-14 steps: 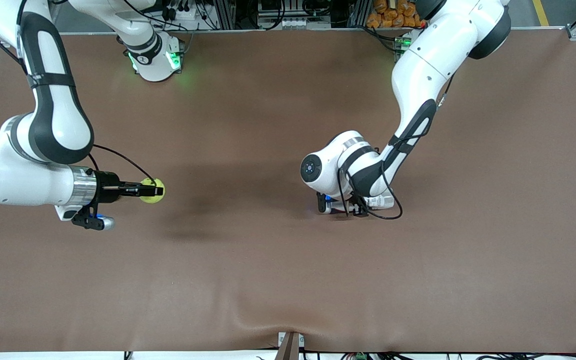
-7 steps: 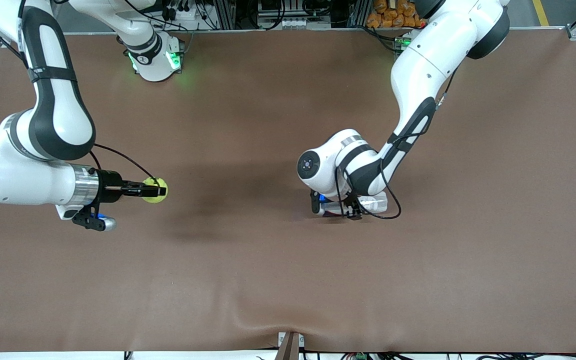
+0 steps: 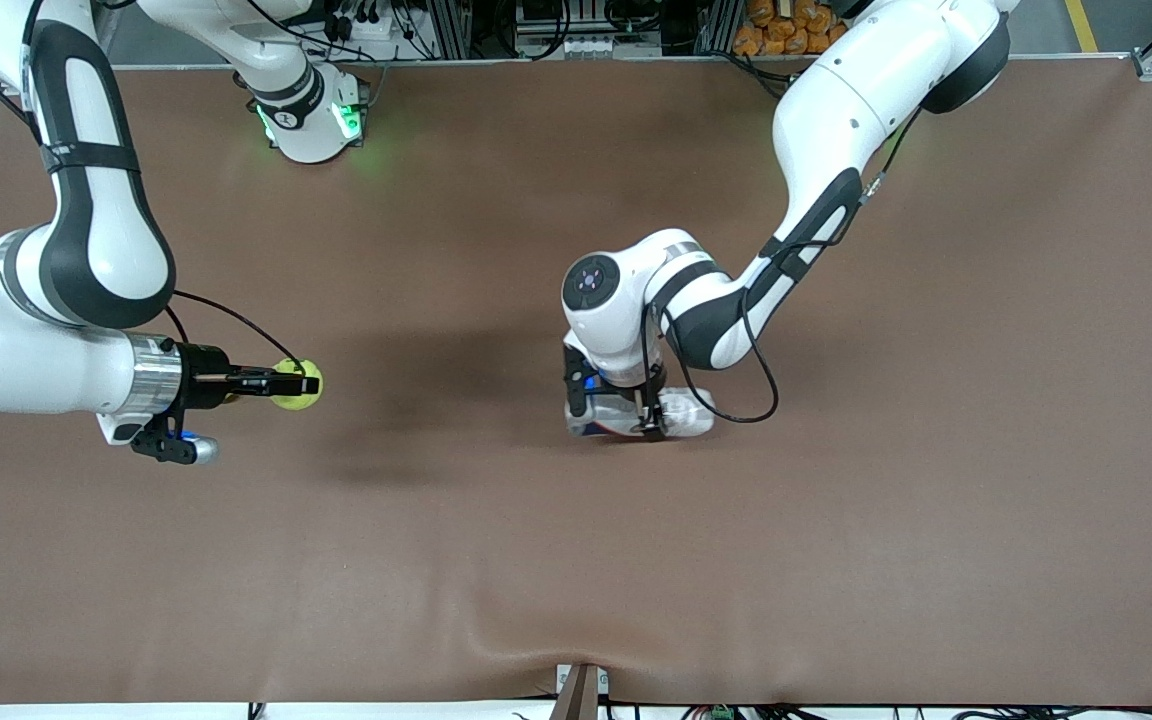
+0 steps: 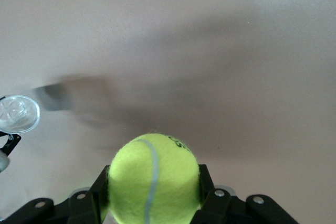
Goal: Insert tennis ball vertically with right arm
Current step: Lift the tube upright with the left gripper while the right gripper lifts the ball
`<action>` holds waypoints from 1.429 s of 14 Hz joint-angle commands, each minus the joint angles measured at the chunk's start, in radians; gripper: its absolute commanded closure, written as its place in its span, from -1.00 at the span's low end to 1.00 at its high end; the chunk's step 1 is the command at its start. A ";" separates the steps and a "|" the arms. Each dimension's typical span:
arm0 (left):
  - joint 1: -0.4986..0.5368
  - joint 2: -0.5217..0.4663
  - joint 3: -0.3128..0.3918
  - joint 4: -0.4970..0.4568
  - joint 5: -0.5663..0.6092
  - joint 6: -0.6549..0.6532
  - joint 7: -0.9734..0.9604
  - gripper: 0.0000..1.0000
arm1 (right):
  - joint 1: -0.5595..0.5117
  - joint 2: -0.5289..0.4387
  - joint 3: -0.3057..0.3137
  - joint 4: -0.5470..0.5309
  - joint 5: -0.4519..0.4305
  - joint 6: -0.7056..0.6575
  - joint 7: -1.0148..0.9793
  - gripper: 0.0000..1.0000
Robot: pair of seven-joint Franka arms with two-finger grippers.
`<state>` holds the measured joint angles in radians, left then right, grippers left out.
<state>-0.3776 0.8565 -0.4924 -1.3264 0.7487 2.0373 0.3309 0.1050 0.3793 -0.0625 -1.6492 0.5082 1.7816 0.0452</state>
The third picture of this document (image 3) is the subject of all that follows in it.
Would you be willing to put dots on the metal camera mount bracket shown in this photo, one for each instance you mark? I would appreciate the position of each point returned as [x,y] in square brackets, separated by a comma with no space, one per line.
[576,700]

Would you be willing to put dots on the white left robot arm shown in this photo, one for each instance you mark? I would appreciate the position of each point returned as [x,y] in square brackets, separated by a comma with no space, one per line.
[836,120]

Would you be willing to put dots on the aluminium frame post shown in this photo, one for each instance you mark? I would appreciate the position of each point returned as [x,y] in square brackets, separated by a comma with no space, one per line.
[448,25]
[716,25]

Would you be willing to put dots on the silver Wilson tennis ball can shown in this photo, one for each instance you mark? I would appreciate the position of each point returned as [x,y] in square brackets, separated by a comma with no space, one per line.
[686,410]

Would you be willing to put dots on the white power strip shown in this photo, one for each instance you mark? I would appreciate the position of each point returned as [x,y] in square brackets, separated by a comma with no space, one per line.
[376,28]

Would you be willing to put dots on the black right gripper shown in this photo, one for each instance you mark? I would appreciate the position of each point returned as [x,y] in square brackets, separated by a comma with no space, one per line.
[202,377]

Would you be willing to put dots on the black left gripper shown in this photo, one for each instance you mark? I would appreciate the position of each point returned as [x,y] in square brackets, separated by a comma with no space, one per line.
[573,374]

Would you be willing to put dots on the bag of orange items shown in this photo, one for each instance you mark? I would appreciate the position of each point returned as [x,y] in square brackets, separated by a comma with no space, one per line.
[776,25]

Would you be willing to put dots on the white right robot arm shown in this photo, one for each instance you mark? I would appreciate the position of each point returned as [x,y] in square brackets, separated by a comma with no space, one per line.
[36,370]

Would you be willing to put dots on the green plug connector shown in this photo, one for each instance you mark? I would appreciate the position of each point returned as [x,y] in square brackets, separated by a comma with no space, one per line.
[719,713]

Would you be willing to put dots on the yellow tennis ball small mark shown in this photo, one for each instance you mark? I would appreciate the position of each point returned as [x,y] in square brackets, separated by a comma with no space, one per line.
[298,402]

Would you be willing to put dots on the brown table mat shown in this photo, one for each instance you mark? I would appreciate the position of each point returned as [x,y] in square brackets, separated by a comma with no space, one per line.
[576,550]

